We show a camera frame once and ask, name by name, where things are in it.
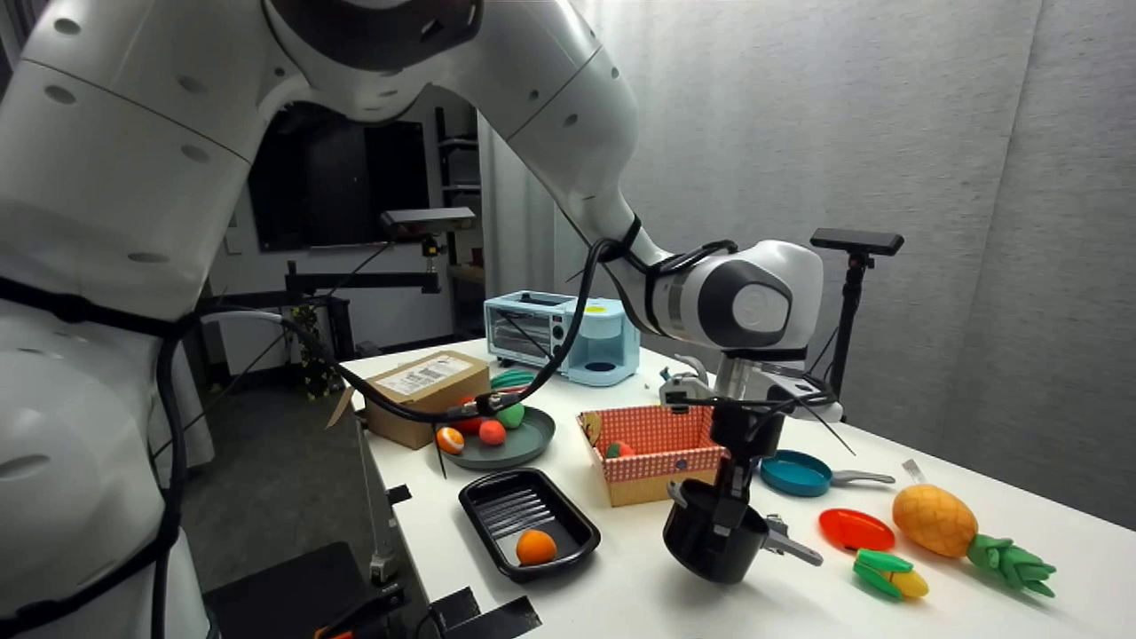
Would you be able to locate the red checkered cardboard box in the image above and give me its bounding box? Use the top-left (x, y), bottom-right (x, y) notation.
top-left (576, 405), bottom-right (730, 508)

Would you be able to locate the plush pineapple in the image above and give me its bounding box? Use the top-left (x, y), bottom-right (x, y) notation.
top-left (891, 483), bottom-right (1058, 598)

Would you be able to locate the camera on mount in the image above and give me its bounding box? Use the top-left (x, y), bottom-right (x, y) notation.
top-left (809, 227), bottom-right (905, 420)

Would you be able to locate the dark monitor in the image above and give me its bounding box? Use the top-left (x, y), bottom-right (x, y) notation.
top-left (248, 100), bottom-right (432, 254)

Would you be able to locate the black plastic tray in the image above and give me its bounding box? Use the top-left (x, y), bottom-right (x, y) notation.
top-left (458, 468), bottom-right (602, 584)

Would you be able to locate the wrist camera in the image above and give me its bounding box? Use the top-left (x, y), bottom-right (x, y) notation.
top-left (659, 355), bottom-right (716, 413)

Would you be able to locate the orange plush toy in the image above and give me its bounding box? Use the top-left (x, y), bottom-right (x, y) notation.
top-left (516, 529), bottom-right (559, 567)

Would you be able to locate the plush corn cob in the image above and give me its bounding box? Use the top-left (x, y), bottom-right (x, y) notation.
top-left (853, 548), bottom-right (930, 601)

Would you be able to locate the light blue toy coffee maker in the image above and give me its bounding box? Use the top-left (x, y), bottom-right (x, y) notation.
top-left (563, 299), bottom-right (642, 388)

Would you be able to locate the dark green plate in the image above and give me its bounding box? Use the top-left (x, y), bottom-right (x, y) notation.
top-left (440, 404), bottom-right (557, 472)

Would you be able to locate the black shelf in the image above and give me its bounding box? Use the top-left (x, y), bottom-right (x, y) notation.
top-left (433, 105), bottom-right (485, 340)

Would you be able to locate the plant with yellow flowers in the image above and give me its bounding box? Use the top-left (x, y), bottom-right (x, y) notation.
top-left (291, 305), bottom-right (345, 402)

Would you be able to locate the blue toy frying pan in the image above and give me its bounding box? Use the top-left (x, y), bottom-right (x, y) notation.
top-left (760, 449), bottom-right (897, 499)

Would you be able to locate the brown cardboard box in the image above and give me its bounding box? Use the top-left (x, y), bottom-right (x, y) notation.
top-left (362, 350), bottom-right (492, 450)

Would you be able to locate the black pot with grey handles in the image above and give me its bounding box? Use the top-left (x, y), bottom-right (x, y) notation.
top-left (662, 479), bottom-right (824, 586)

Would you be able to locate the light blue toy toaster oven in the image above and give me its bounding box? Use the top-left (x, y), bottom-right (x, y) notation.
top-left (483, 290), bottom-right (573, 370)

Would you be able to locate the red toy plate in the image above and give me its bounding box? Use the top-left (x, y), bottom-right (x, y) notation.
top-left (817, 508), bottom-right (896, 553)

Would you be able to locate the strip of black tape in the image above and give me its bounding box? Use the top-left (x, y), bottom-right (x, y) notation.
top-left (430, 586), bottom-right (543, 639)

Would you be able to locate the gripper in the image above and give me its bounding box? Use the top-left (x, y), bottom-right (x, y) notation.
top-left (708, 401), bottom-right (787, 539)

